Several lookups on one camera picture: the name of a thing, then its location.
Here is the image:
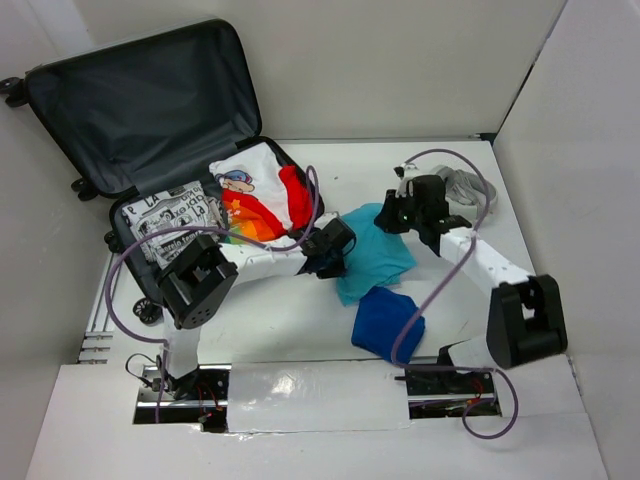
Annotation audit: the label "rainbow cartoon white shirt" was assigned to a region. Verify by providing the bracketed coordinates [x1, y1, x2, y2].
[209, 143, 313, 242]

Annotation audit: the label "light blue shirt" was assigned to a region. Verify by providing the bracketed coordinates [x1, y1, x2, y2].
[336, 203, 417, 306]

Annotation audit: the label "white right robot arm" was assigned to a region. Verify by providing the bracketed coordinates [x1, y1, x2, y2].
[374, 167, 568, 369]

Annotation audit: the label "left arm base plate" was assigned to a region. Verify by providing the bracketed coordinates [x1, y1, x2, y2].
[133, 364, 231, 433]

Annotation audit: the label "newspaper print cloth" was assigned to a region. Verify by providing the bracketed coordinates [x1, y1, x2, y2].
[122, 181, 224, 269]

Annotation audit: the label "dark blue towel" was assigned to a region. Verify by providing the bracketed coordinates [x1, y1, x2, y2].
[351, 287, 418, 362]

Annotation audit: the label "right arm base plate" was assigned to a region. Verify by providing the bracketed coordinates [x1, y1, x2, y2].
[394, 370, 501, 420]

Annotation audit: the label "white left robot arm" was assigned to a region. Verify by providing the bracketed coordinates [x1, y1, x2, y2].
[158, 217, 356, 399]

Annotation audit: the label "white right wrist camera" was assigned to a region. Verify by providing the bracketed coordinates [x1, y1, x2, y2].
[393, 162, 425, 182]

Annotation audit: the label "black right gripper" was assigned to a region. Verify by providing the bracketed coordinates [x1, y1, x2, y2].
[376, 188, 426, 234]

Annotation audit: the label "dark grey hardshell suitcase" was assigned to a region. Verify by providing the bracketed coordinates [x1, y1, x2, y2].
[0, 18, 326, 326]

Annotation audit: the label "white grey headphones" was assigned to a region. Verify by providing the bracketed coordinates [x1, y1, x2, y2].
[431, 165, 498, 223]

